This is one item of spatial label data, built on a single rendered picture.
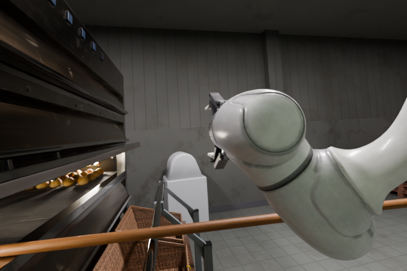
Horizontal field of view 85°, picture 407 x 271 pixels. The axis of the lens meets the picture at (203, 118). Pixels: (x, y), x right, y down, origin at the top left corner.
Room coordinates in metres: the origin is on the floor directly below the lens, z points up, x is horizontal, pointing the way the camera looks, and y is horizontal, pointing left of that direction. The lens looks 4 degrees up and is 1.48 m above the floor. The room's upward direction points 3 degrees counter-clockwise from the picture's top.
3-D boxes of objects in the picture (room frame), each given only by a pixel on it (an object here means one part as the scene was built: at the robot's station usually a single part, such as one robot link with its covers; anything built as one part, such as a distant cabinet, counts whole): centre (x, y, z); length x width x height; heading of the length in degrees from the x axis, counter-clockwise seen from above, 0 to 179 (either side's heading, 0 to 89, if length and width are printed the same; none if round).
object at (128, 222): (1.87, 0.46, 0.72); 0.56 x 0.49 x 0.28; 8
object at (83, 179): (1.72, 1.15, 1.21); 0.61 x 0.48 x 0.06; 99
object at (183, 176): (3.63, 0.36, 0.60); 0.67 x 0.55 x 1.20; 103
